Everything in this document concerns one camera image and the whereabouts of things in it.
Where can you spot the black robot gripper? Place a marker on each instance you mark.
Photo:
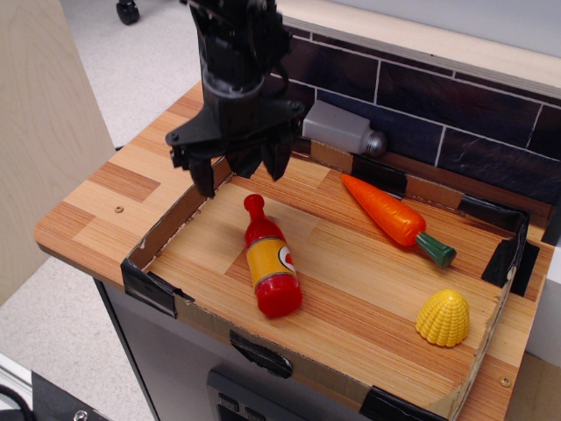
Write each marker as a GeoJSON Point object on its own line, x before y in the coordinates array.
{"type": "Point", "coordinates": [245, 116]}

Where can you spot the red hot sauce bottle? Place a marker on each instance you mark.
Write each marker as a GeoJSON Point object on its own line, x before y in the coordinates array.
{"type": "Point", "coordinates": [270, 262]}

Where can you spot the cardboard fence with black tape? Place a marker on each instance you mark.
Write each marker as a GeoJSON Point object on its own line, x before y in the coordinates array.
{"type": "Point", "coordinates": [353, 340]}

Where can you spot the grey salt shaker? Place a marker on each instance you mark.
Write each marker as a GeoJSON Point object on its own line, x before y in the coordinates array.
{"type": "Point", "coordinates": [343, 130]}

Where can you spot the orange toy carrot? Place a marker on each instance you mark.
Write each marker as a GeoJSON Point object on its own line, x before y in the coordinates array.
{"type": "Point", "coordinates": [401, 223]}

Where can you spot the black caster wheel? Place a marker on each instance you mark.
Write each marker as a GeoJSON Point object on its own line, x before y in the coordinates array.
{"type": "Point", "coordinates": [127, 11]}

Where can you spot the light wooden panel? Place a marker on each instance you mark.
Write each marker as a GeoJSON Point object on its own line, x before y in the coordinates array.
{"type": "Point", "coordinates": [52, 131]}

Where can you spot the yellow toy corn piece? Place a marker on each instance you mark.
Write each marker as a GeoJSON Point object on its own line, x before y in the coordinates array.
{"type": "Point", "coordinates": [444, 319]}

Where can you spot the dark tile backsplash panel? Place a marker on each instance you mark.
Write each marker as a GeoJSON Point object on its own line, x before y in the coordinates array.
{"type": "Point", "coordinates": [500, 131]}

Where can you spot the black equipment with cable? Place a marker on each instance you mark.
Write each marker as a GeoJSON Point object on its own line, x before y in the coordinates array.
{"type": "Point", "coordinates": [35, 398]}

